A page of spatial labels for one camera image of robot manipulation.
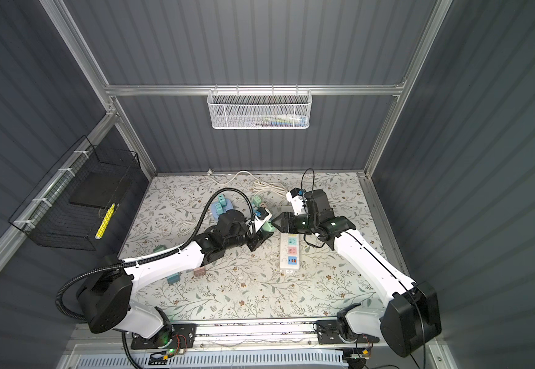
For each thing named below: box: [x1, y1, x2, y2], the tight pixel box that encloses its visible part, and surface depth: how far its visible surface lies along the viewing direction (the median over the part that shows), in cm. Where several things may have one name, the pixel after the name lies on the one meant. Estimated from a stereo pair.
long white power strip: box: [279, 232, 300, 270], surface depth 91 cm
